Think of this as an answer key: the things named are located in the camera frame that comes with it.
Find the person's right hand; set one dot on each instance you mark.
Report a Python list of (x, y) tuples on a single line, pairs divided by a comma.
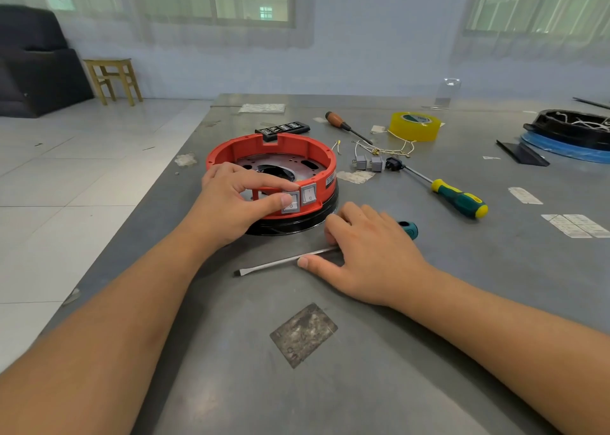
[(381, 258)]

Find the person's left hand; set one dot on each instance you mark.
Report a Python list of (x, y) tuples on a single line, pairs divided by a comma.
[(229, 211)]

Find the red round appliance base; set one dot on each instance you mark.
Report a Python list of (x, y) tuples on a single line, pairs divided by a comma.
[(229, 149)]

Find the small grey rocker switch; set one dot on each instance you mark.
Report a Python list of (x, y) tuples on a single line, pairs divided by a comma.
[(376, 163), (361, 163)]

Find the small black plug connector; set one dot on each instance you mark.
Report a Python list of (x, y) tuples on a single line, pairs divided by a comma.
[(394, 163)]

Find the person's right forearm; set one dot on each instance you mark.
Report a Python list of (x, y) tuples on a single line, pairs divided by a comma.
[(524, 354)]

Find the person's left forearm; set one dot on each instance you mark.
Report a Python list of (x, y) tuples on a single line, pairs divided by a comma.
[(86, 344)]

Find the black round appliance part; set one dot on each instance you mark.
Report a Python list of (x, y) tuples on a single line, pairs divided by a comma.
[(562, 128)]

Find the crumpled white tape piece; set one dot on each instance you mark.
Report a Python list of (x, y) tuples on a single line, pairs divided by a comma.
[(355, 176)]

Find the black remote control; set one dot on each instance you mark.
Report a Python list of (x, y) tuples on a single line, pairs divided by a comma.
[(283, 128)]

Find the white paper sheet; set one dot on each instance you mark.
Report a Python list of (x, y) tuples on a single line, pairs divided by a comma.
[(261, 108)]

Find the yellow tape roll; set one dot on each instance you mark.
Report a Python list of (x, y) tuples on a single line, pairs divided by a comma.
[(402, 134)]

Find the narrow white tape strip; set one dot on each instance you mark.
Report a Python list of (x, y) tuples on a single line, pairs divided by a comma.
[(525, 196)]

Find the black flat plate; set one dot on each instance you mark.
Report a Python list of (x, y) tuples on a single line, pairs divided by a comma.
[(524, 153)]

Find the small wooden stool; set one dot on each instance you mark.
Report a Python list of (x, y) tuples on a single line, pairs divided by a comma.
[(111, 64)]

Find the wide white tape strips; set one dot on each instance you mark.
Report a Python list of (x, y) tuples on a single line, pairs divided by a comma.
[(575, 226)]

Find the black armchair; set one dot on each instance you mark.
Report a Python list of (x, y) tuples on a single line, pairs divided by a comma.
[(38, 63)]

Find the thin black rod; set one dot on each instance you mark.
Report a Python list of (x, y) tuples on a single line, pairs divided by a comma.
[(591, 103)]

